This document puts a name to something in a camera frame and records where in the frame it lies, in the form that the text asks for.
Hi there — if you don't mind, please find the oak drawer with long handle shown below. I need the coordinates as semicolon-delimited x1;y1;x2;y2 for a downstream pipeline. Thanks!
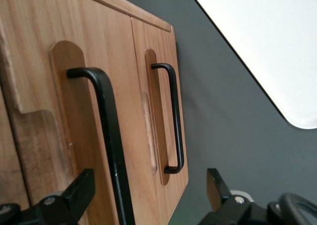
0;0;141;225

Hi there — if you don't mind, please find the beige rectangular tray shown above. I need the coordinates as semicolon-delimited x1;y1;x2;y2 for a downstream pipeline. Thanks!
186;0;317;130

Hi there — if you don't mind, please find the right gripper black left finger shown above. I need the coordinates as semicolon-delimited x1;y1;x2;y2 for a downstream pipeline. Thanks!
34;168;97;225

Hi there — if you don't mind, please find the oak wooden drawer cabinet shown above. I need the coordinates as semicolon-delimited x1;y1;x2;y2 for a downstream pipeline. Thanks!
0;0;174;225

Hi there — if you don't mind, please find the long black drawer handle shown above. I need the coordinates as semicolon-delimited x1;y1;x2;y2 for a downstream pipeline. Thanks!
66;66;136;225

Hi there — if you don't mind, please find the black cable along right arm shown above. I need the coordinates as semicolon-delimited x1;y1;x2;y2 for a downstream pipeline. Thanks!
266;192;317;225

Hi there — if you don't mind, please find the oak drawer with short handle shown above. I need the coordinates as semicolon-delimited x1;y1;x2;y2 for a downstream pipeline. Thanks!
130;16;190;210

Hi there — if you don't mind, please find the short black drawer handle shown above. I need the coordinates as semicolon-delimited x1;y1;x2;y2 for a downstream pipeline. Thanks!
151;63;185;175

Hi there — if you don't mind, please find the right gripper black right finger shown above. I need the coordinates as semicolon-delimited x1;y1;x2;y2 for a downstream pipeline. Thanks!
200;168;252;225

